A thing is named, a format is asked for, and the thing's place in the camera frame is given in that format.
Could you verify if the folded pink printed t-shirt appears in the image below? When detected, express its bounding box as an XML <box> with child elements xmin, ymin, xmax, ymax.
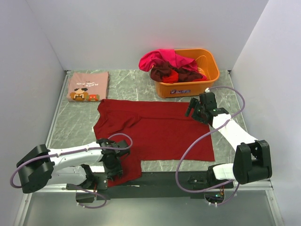
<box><xmin>66</xmin><ymin>72</ymin><xmax>109</xmax><ymax>102</ymax></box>

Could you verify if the dark maroon crumpled shirt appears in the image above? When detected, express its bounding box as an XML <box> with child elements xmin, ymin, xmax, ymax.
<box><xmin>150</xmin><ymin>62</ymin><xmax>207</xmax><ymax>83</ymax></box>

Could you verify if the black base crossbar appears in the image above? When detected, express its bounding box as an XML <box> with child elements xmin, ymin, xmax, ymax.
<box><xmin>82</xmin><ymin>170</ymin><xmax>225</xmax><ymax>200</ymax></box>

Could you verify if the bright red crumpled shirt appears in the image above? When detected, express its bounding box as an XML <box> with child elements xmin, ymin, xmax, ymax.
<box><xmin>162</xmin><ymin>70</ymin><xmax>179</xmax><ymax>83</ymax></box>

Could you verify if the orange plastic laundry basket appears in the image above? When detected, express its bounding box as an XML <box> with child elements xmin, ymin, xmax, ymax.
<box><xmin>155</xmin><ymin>48</ymin><xmax>220</xmax><ymax>98</ymax></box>

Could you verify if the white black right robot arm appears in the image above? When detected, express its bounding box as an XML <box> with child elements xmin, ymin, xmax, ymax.
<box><xmin>185</xmin><ymin>92</ymin><xmax>272</xmax><ymax>188</ymax></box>

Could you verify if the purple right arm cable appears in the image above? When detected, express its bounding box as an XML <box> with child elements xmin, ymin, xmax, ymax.
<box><xmin>175</xmin><ymin>86</ymin><xmax>246</xmax><ymax>205</ymax></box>

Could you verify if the aluminium frame rail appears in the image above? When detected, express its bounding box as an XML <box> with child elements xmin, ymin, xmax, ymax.
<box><xmin>13</xmin><ymin>70</ymin><xmax>71</xmax><ymax>226</ymax></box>

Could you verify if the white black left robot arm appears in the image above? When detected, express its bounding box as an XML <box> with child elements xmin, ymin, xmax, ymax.
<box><xmin>14</xmin><ymin>138</ymin><xmax>133</xmax><ymax>194</ymax></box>

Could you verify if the magenta pink crumpled shirt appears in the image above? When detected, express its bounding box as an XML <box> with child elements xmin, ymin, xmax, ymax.
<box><xmin>138</xmin><ymin>49</ymin><xmax>199</xmax><ymax>72</ymax></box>

